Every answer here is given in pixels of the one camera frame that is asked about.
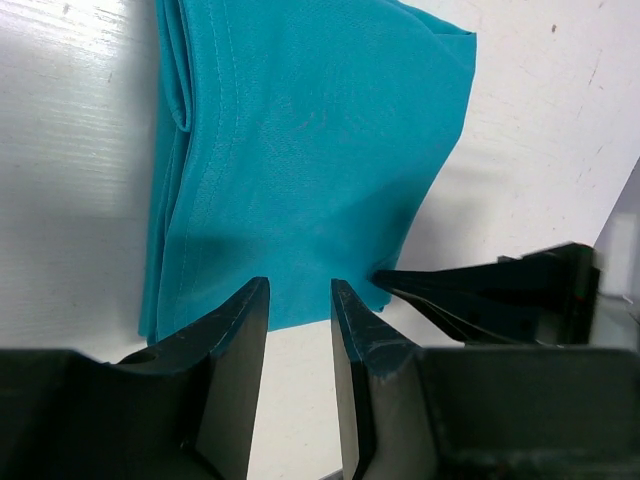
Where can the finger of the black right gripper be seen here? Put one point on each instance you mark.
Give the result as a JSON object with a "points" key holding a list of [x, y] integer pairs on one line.
{"points": [[470, 318], [480, 285]]}

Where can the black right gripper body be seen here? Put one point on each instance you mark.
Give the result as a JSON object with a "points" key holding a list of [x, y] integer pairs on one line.
{"points": [[568, 317]]}

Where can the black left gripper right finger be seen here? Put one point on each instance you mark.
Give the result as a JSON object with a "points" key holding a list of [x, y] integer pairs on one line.
{"points": [[482, 412]]}

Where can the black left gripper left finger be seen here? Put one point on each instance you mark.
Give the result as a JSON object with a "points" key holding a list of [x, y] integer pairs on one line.
{"points": [[183, 408]]}

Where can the teal t-shirt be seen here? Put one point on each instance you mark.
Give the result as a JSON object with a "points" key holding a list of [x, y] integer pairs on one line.
{"points": [[296, 141]]}

